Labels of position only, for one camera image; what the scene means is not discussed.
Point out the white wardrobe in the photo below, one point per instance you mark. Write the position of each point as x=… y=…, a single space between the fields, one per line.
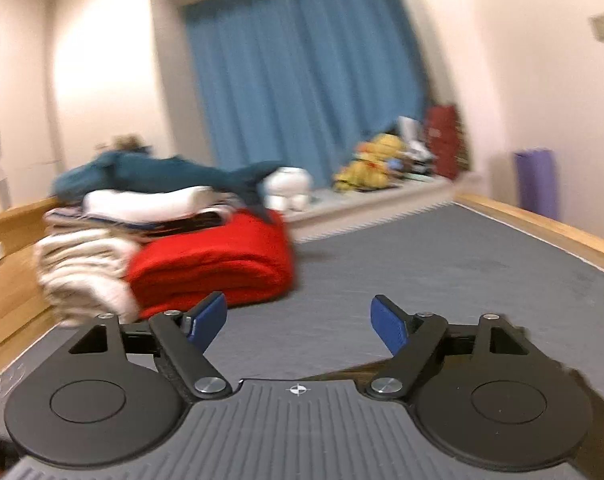
x=17 y=110

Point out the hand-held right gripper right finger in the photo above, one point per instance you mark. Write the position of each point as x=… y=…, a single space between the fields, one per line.
x=389 y=322

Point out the red cushion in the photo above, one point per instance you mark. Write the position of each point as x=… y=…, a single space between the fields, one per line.
x=444 y=140

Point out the blue curtain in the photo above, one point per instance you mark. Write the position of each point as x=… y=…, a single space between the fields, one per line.
x=307 y=85

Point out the white pillow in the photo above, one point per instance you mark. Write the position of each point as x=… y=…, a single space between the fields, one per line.
x=147 y=199

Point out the navy star-print blanket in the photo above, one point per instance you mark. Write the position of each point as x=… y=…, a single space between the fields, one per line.
x=132 y=222

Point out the yellow bear plush toy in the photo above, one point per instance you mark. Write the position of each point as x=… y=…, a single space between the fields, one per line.
x=389 y=145

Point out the blue shark plush toy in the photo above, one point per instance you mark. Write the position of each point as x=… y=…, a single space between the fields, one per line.
x=157 y=172

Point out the red folded blanket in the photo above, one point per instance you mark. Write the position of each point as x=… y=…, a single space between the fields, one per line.
x=217 y=265

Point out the white plush toy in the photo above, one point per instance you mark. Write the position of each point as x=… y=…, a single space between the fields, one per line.
x=287 y=185

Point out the wooden bed frame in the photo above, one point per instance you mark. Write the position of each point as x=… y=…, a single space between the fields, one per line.
x=12 y=290

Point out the white folded blanket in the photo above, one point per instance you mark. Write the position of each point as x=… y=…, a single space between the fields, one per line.
x=82 y=270

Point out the purple mat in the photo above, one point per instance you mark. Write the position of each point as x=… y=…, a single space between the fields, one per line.
x=537 y=185

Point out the white window ledge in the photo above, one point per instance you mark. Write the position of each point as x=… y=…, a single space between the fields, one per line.
x=362 y=205

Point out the yellow orange plush toy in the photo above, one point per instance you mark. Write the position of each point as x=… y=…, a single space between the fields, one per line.
x=359 y=172

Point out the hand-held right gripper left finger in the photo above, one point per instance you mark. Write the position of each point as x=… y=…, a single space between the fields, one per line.
x=209 y=320

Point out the brown plush toy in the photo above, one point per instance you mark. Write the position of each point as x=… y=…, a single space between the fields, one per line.
x=127 y=142

